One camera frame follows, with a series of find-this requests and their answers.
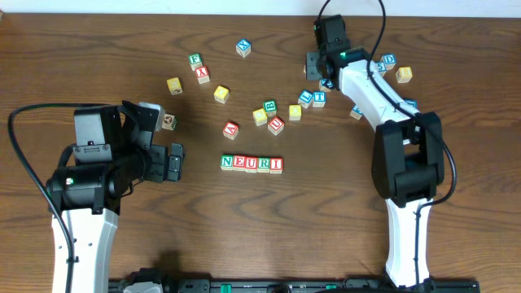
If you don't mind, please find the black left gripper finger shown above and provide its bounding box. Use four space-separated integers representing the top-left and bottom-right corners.
120 100 155 151
167 143 185 181

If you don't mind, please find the blue P wooden block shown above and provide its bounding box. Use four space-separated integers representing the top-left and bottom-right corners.
319 79 335 92

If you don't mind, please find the blue T wooden block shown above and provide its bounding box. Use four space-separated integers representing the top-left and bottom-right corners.
313 91 326 107

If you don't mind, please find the green N wooden block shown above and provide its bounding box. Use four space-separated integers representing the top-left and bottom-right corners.
220 155 234 170

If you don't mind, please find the red E wooden block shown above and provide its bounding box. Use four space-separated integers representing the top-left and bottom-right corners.
232 155 246 171

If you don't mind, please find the red u wooden block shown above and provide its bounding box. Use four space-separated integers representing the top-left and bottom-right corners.
268 116 285 136
244 156 258 173

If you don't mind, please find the green R wooden block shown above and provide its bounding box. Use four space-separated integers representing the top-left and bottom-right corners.
257 157 270 173

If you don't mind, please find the red I wooden block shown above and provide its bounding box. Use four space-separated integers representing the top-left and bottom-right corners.
269 158 283 174

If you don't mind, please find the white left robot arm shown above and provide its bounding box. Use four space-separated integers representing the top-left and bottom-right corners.
46 101 184 292

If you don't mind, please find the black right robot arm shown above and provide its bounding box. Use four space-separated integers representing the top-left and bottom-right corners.
305 49 446 289

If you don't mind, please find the soccer ball J wooden block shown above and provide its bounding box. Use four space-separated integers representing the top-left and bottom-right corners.
162 114 177 130

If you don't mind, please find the blue L wooden block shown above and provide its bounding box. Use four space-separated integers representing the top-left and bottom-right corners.
297 90 313 108

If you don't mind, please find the yellow acorn wooden block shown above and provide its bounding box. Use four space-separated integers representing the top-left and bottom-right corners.
166 77 182 95

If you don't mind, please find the blue 2 wooden block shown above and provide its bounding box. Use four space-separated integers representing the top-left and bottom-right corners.
350 105 363 120

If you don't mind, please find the green B wooden block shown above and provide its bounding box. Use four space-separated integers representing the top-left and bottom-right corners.
263 99 278 117

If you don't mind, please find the blue 5 wooden block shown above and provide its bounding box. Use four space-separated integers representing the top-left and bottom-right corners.
376 62 387 77

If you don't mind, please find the red A wooden block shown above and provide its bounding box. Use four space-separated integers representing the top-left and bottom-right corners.
222 121 239 140

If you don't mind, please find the blue D wooden block upper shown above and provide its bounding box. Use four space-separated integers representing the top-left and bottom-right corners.
380 53 396 71

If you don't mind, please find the blue d wooden block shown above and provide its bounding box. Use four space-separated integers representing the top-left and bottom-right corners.
380 53 396 71
405 99 418 108

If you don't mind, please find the red Y wooden block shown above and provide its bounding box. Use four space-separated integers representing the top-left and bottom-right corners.
195 66 210 84

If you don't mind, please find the yellow C wooden block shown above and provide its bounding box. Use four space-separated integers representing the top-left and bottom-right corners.
252 108 268 126

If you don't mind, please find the blue X wooden block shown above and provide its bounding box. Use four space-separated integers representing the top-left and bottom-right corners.
235 39 252 58

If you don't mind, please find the green F wooden block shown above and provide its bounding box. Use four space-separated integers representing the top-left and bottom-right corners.
188 53 203 71

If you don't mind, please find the yellow O wooden block left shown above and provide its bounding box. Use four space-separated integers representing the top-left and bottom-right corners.
214 85 230 104

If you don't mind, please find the yellow 8 wooden block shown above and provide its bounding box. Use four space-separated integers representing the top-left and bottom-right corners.
396 67 413 83

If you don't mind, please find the blue D wooden block lower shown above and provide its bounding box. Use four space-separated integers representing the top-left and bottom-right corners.
405 99 418 108

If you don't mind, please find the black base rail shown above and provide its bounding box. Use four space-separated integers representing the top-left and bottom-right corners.
107 269 480 293

